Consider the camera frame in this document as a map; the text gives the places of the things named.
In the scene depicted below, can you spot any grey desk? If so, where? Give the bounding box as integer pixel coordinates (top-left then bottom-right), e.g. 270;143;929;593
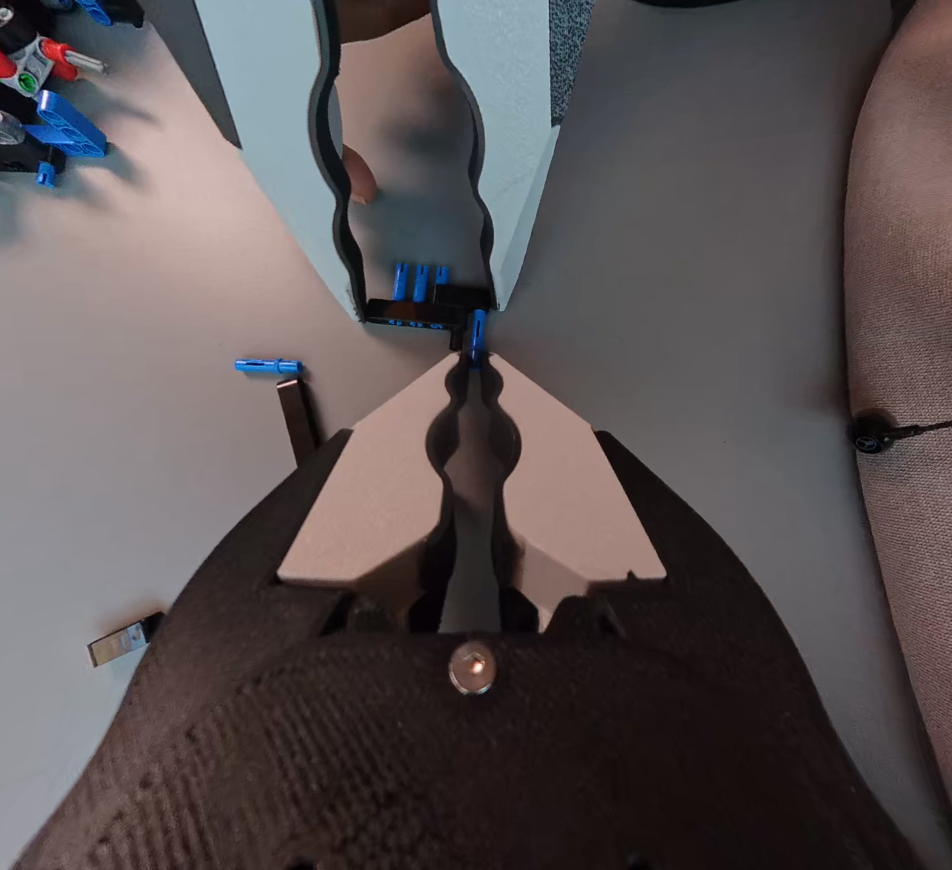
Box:
0;0;952;870

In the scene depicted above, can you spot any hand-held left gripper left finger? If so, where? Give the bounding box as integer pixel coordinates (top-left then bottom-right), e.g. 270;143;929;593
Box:
277;353;466;633

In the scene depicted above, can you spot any long black brick beam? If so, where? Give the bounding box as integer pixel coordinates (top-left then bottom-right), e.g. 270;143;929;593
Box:
276;378;322;468

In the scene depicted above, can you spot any black beam with blue pins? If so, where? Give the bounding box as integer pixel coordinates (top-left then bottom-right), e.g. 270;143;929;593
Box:
363;262;493;352

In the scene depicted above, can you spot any person's right hand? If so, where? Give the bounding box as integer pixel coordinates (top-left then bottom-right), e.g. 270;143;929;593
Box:
327;0;456;206

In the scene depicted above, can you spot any black clip microphone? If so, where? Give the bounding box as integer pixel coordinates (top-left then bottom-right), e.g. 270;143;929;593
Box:
850;409;897;456

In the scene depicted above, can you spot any toy brick race car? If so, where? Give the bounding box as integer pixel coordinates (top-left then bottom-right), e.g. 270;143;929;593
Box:
0;0;146;188

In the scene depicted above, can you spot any short black brick beam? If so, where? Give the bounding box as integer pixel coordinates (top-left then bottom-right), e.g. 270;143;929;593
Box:
87;612;166;669

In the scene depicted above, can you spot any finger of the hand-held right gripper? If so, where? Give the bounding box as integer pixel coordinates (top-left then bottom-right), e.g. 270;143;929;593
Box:
430;0;615;314
85;0;417;324

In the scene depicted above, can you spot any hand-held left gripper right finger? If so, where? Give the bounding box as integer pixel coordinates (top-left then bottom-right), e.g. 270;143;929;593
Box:
469;353;668;633

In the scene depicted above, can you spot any person's torso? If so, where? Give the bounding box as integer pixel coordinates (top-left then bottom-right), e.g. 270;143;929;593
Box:
842;0;952;856

